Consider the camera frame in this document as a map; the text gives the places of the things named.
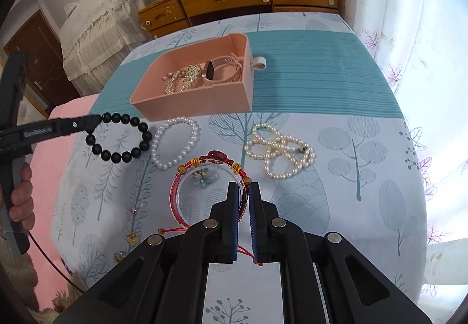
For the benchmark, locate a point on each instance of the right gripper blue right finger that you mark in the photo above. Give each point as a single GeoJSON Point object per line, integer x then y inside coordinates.
{"type": "Point", "coordinates": [265, 240]}

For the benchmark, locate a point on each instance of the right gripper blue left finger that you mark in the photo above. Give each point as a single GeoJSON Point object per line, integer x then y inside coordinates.
{"type": "Point", "coordinates": [223, 239]}

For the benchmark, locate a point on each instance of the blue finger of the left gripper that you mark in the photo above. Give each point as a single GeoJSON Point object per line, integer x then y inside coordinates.
{"type": "Point", "coordinates": [68, 126]}

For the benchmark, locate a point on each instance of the gold rhinestone leaf hair comb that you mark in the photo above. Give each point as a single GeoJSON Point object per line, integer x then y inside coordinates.
{"type": "Point", "coordinates": [183, 79]}

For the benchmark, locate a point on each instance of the pink jewelry box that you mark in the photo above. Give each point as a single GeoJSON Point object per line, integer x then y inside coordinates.
{"type": "Point", "coordinates": [154, 104]}

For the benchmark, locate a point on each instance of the person's left hand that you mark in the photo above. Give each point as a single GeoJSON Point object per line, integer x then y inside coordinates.
{"type": "Point", "coordinates": [21, 197]}

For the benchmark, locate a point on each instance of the pink blanket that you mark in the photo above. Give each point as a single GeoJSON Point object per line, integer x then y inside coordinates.
{"type": "Point", "coordinates": [49, 162]}

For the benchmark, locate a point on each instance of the blue flower brooch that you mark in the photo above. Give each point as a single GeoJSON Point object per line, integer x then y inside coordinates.
{"type": "Point", "coordinates": [203, 177]}

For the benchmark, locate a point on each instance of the brown wooden door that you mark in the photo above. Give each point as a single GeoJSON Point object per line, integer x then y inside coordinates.
{"type": "Point", "coordinates": [45, 74]}

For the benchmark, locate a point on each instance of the small gold charm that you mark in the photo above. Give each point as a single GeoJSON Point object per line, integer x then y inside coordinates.
{"type": "Point", "coordinates": [131, 241]}

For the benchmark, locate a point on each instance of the tree patterned bed sheet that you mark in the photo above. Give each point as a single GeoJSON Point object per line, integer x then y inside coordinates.
{"type": "Point", "coordinates": [325, 140]}

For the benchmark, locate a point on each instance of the white lace covered furniture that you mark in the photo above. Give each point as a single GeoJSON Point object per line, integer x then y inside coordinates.
{"type": "Point", "coordinates": [96, 38]}

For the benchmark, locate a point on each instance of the white floral curtain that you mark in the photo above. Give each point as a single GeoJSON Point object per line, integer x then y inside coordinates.
{"type": "Point", "coordinates": [421, 48]}

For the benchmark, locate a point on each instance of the silver ring red charm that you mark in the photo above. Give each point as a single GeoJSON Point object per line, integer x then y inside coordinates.
{"type": "Point", "coordinates": [135, 208]}

